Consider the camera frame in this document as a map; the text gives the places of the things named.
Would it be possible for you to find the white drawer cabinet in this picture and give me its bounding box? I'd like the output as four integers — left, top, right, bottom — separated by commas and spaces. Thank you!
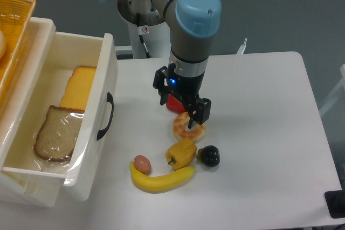
0, 17, 64, 208

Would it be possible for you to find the dark purple eggplant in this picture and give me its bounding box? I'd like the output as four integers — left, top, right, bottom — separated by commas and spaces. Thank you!
197, 145, 220, 168

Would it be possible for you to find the yellow banana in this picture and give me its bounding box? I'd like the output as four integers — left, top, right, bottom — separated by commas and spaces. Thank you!
129, 162, 196, 193

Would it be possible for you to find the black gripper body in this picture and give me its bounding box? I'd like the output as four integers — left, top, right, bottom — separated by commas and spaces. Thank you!
167, 73, 205, 109

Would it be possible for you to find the white plastic drawer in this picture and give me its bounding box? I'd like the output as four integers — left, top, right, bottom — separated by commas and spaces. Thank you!
1, 32, 118, 207

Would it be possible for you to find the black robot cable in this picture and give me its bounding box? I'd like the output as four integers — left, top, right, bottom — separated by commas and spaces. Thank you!
136, 11, 151, 59

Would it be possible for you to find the orange shrimp ring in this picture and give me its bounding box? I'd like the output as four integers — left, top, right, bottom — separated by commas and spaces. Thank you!
172, 111, 206, 143

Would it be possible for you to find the black device at table edge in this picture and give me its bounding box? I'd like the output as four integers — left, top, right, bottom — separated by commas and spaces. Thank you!
325, 190, 344, 219

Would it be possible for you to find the yellow woven basket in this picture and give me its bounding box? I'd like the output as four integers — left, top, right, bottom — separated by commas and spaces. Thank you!
1, 0, 36, 103

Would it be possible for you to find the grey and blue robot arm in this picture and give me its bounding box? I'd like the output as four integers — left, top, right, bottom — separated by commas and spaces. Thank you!
147, 0, 222, 128

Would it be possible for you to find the yellow bell pepper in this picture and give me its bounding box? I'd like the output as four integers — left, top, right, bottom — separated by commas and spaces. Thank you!
165, 139, 197, 171

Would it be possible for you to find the brown egg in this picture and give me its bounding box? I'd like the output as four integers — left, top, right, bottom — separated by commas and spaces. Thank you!
133, 155, 151, 176

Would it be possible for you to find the black drawer handle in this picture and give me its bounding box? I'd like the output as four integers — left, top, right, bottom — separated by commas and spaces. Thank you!
96, 92, 114, 141

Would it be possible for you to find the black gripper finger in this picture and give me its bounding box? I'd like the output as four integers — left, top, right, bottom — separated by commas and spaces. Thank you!
185, 96, 211, 129
153, 66, 171, 105

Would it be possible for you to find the wrapped brown bread slice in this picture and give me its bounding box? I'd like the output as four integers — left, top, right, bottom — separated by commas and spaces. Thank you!
33, 106, 84, 162

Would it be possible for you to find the red pepper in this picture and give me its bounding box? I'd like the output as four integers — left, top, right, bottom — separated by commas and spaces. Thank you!
165, 94, 186, 114

